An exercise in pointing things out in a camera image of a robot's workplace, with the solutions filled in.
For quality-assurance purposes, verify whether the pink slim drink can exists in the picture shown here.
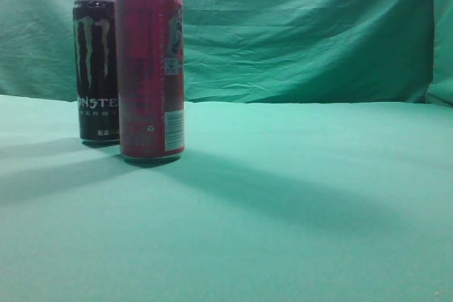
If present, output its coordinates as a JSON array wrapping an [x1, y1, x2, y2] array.
[[115, 0, 185, 162]]

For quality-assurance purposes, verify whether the green cloth backdrop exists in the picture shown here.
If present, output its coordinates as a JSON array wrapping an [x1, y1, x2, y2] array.
[[1, 0, 452, 301]]

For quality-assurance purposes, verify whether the black Monster energy can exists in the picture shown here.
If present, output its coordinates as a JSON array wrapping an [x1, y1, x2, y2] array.
[[73, 0, 120, 145]]

